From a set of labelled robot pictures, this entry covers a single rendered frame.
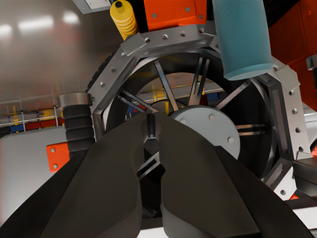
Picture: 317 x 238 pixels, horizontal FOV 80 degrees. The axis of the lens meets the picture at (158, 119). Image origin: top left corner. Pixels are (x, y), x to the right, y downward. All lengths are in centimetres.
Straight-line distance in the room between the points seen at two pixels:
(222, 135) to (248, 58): 14
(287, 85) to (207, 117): 27
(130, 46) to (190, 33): 15
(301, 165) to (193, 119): 18
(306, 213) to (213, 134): 16
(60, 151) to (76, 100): 29
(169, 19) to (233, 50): 19
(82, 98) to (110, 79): 23
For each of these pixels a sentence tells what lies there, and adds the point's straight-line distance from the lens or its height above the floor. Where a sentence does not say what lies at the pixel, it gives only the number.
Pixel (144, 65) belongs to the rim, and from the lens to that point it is 58.
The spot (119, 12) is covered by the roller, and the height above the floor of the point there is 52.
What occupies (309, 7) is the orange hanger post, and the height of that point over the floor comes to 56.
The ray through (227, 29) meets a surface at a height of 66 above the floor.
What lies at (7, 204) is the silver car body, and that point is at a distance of 130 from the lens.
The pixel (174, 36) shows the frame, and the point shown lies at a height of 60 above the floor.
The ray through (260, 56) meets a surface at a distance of 39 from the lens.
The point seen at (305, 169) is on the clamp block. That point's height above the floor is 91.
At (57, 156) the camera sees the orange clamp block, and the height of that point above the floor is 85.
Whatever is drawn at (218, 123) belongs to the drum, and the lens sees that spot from 33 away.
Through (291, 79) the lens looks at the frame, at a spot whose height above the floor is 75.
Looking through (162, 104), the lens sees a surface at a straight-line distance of 103.
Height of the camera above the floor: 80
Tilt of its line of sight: 1 degrees down
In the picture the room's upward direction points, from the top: 171 degrees clockwise
